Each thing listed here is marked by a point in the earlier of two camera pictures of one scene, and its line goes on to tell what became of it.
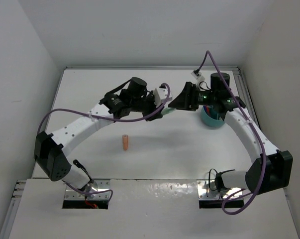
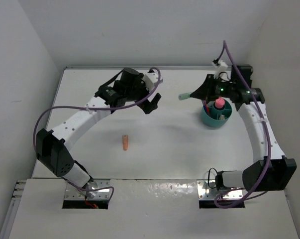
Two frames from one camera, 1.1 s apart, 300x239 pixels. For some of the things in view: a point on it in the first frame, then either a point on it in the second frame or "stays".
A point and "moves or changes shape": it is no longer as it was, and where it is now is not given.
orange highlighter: [125, 142] stays
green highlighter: [167, 110] moves or changes shape
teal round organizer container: [212, 120] stays
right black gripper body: [198, 97] -> [216, 87]
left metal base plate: [98, 184] stays
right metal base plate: [207, 190] stays
